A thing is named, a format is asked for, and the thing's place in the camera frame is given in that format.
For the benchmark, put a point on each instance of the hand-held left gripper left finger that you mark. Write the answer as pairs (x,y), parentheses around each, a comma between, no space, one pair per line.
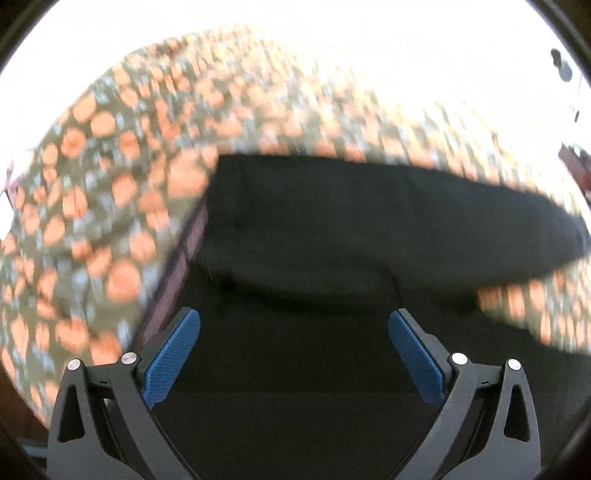
(171,360)

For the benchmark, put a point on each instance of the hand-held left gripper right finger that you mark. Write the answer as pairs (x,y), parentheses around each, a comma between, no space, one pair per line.
(415,360)

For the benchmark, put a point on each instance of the black pants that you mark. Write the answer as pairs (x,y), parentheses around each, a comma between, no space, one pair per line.
(323,221)

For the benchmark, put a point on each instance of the orange floral blanket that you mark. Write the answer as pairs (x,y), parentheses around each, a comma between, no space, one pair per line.
(115,184)

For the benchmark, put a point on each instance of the dark red wooden dresser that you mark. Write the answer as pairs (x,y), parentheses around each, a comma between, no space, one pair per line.
(577,166)

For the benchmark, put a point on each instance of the black item hanging on door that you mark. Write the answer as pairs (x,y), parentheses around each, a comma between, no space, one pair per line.
(561,64)

